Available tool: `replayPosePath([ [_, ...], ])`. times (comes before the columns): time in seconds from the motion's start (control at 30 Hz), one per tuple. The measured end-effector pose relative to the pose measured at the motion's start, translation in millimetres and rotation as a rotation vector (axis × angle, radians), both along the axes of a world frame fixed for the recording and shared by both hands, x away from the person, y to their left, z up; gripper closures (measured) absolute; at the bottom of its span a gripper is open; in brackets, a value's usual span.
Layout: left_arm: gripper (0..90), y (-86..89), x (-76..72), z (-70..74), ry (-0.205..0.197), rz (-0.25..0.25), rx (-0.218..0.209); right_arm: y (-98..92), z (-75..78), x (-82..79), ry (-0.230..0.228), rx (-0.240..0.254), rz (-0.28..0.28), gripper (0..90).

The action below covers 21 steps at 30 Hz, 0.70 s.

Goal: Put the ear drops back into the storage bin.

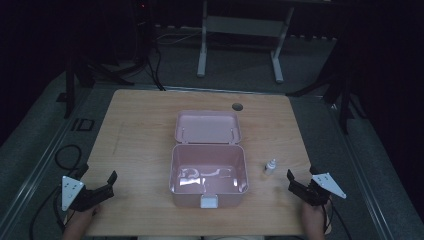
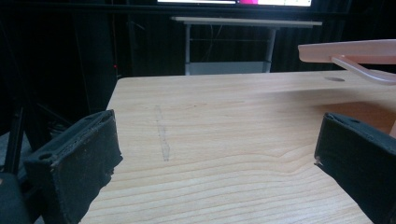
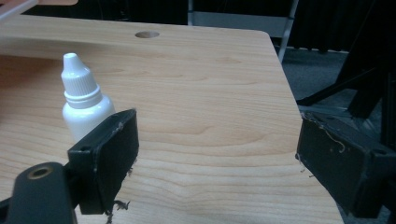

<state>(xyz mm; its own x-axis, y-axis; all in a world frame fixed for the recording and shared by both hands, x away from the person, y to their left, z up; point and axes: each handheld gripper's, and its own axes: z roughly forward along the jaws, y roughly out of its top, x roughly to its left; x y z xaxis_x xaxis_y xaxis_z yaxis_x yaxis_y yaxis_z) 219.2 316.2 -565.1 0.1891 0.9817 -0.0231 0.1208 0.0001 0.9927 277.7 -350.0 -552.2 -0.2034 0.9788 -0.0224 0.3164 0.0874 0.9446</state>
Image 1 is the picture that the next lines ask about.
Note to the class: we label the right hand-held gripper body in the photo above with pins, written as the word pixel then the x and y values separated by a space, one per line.
pixel 316 191

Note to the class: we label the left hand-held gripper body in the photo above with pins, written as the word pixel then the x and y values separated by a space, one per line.
pixel 71 191

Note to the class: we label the small white bottle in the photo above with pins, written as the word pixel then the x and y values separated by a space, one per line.
pixel 270 167

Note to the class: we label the pink plastic storage box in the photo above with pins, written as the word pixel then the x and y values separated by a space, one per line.
pixel 208 166

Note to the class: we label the person's right hand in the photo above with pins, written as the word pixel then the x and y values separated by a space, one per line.
pixel 313 216

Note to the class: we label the person's left hand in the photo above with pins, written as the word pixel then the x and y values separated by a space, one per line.
pixel 83 218

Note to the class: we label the black floor socket plate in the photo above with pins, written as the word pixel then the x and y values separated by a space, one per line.
pixel 83 124

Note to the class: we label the black stand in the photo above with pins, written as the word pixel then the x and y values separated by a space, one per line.
pixel 83 71
pixel 340 86

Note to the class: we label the white metal stand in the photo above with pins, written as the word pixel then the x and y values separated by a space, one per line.
pixel 243 28

